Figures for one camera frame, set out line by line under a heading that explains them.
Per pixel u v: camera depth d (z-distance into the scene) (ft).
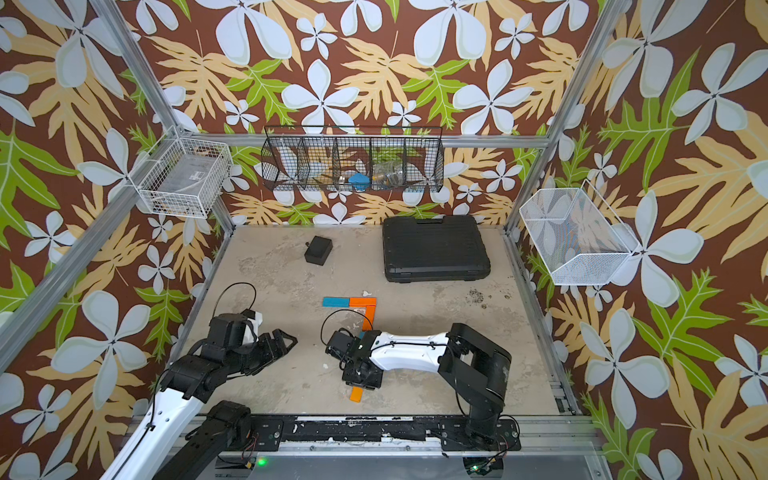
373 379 2.19
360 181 3.14
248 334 1.98
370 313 3.16
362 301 3.23
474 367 1.50
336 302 3.18
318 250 3.54
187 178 2.83
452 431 2.46
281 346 2.23
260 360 2.17
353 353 2.02
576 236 2.65
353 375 2.36
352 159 3.23
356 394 2.61
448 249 3.46
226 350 1.86
